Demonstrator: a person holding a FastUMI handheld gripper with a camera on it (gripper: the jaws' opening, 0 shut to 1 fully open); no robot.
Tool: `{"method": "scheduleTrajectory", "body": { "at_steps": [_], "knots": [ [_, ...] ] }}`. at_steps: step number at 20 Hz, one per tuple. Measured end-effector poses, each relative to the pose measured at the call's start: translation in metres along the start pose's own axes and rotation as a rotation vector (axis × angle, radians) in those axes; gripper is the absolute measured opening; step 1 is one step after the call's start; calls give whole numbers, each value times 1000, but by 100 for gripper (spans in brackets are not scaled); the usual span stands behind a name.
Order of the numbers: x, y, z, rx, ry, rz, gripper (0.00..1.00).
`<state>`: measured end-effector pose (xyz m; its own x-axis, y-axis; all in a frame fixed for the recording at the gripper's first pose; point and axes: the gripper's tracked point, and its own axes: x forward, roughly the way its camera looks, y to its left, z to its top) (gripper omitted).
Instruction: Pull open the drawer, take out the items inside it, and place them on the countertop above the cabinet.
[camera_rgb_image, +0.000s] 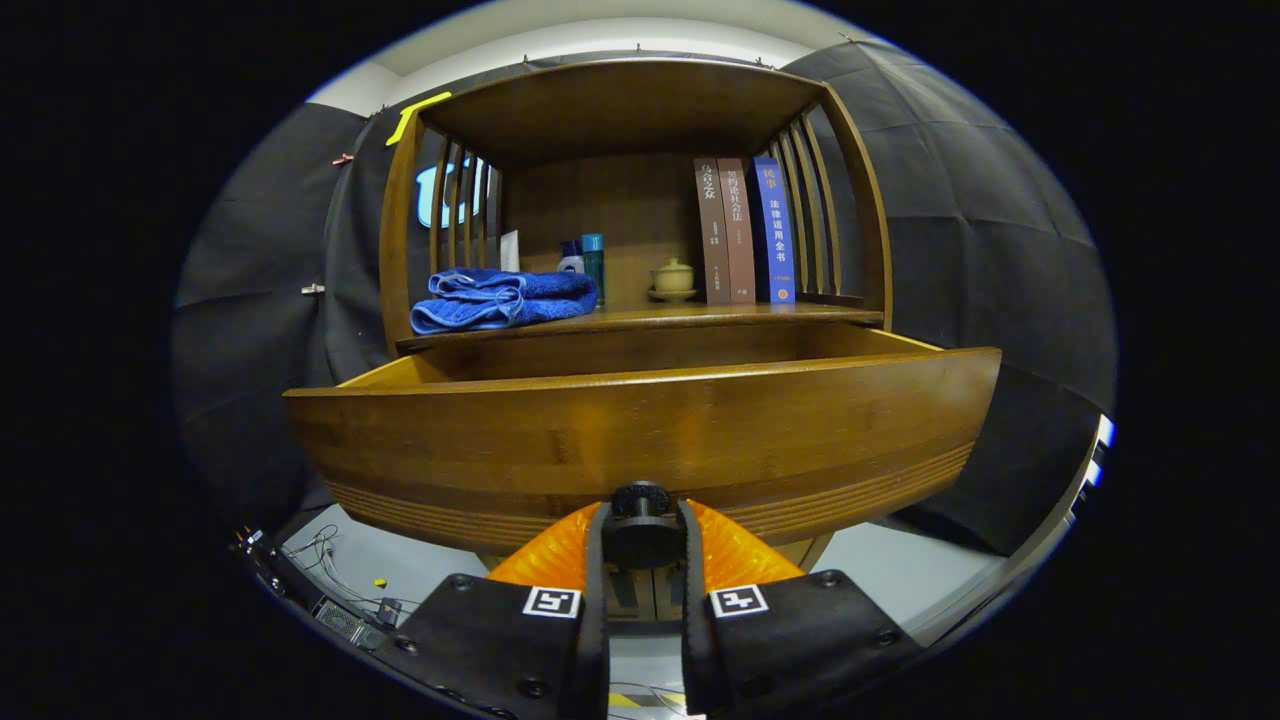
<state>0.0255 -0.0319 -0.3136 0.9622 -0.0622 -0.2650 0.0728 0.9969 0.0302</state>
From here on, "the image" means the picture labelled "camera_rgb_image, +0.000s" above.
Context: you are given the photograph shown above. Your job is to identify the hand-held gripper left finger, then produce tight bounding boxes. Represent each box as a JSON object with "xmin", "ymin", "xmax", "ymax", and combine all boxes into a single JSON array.
[{"xmin": 375, "ymin": 500, "xmax": 611, "ymax": 720}]

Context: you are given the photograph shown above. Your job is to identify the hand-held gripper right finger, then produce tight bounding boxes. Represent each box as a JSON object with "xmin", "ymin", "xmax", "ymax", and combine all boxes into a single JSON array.
[{"xmin": 678, "ymin": 498, "xmax": 923, "ymax": 720}]

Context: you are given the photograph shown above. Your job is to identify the wooden drawer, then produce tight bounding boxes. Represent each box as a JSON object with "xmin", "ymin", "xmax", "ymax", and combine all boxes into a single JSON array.
[{"xmin": 283, "ymin": 322, "xmax": 1003, "ymax": 571}]

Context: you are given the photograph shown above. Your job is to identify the wooden countertop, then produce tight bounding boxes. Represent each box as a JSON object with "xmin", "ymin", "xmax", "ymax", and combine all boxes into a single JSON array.
[{"xmin": 395, "ymin": 300, "xmax": 886, "ymax": 351}]

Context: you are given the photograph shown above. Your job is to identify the wooden cabinet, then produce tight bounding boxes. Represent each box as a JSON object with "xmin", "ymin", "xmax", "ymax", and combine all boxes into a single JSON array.
[{"xmin": 378, "ymin": 57, "xmax": 894, "ymax": 623}]

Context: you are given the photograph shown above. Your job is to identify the black floor device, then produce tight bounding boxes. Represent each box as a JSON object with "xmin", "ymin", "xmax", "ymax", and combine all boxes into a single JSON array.
[{"xmin": 310, "ymin": 595, "xmax": 403, "ymax": 651}]

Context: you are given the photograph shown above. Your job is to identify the blue folded towel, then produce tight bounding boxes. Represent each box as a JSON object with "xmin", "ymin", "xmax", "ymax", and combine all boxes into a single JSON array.
[{"xmin": 410, "ymin": 267, "xmax": 599, "ymax": 336}]

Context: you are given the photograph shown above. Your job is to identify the beige lidded teacup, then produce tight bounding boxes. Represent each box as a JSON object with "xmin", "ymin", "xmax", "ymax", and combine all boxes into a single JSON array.
[{"xmin": 648, "ymin": 257, "xmax": 698, "ymax": 304}]

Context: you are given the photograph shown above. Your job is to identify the dark brown book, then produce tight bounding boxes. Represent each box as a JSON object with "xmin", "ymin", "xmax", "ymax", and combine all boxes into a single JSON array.
[{"xmin": 694, "ymin": 157, "xmax": 732, "ymax": 306}]

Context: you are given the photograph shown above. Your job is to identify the reddish brown book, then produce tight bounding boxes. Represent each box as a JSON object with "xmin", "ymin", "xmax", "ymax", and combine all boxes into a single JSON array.
[{"xmin": 717, "ymin": 157, "xmax": 757, "ymax": 305}]

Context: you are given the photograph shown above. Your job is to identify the blue book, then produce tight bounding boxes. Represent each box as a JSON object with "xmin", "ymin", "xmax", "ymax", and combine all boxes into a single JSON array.
[{"xmin": 752, "ymin": 155, "xmax": 797, "ymax": 305}]

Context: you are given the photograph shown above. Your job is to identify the black backdrop cloth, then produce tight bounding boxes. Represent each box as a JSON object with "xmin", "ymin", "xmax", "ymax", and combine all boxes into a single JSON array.
[{"xmin": 172, "ymin": 40, "xmax": 1118, "ymax": 556}]

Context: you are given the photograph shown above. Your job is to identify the thin floor cable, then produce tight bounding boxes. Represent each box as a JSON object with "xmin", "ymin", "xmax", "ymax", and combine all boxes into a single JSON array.
[{"xmin": 285, "ymin": 525, "xmax": 401, "ymax": 611}]

